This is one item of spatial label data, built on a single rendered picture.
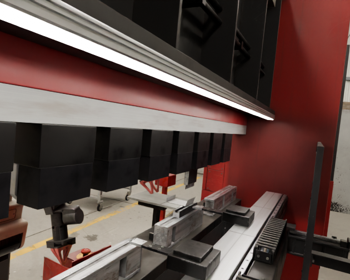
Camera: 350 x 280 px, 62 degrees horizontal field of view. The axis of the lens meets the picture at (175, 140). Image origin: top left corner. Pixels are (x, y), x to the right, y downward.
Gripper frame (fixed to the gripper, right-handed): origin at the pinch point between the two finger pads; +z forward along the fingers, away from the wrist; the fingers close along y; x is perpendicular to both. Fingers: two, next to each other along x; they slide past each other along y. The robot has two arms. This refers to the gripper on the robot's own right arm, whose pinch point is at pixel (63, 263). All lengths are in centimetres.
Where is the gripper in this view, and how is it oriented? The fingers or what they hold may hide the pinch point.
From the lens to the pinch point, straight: 130.5
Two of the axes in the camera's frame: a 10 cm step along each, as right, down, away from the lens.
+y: 8.5, -1.7, -5.1
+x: 5.1, 0.1, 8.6
